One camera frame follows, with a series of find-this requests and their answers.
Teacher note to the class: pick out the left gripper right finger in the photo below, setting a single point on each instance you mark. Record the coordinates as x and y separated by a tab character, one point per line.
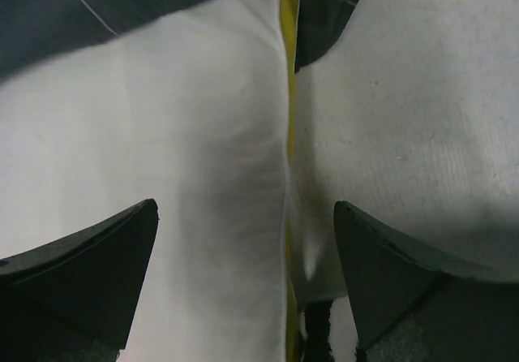
395	281

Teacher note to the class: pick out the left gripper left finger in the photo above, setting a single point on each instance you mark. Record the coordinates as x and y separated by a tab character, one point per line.
81	288

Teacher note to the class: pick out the white pillow with yellow edge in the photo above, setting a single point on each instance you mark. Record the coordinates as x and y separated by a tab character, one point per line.
195	111

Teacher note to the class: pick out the dark grey checked pillowcase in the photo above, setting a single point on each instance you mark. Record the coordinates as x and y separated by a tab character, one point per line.
33	30

